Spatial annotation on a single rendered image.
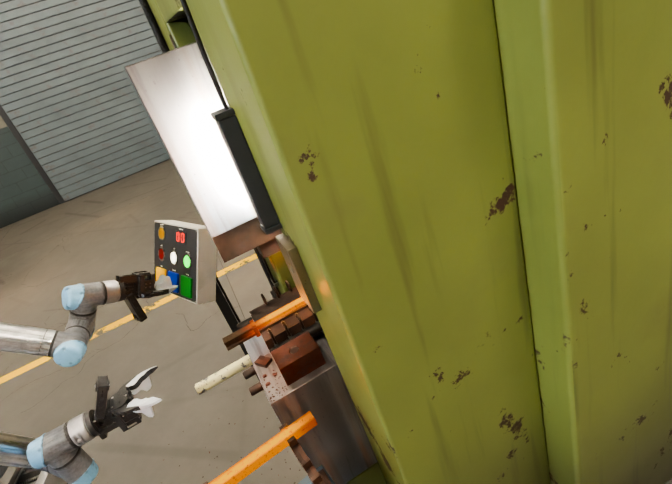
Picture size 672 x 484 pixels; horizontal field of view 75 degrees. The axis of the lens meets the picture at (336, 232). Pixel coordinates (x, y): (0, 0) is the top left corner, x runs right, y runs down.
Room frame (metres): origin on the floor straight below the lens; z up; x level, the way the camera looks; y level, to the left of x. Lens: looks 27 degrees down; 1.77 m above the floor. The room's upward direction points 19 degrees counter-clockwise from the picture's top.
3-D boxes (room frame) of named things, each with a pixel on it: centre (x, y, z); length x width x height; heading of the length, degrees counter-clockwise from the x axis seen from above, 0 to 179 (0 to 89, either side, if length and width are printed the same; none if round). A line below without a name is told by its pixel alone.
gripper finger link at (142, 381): (1.03, 0.67, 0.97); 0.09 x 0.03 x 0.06; 143
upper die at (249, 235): (1.16, 0.12, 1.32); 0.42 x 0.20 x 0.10; 107
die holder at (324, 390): (1.11, 0.10, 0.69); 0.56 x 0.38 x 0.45; 107
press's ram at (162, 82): (1.11, 0.11, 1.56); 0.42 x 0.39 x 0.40; 107
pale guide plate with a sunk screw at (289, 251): (0.83, 0.11, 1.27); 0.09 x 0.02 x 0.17; 17
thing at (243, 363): (1.40, 0.51, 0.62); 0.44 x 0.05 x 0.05; 107
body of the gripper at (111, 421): (0.95, 0.74, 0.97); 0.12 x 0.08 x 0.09; 107
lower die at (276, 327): (1.16, 0.12, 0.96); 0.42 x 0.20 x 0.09; 107
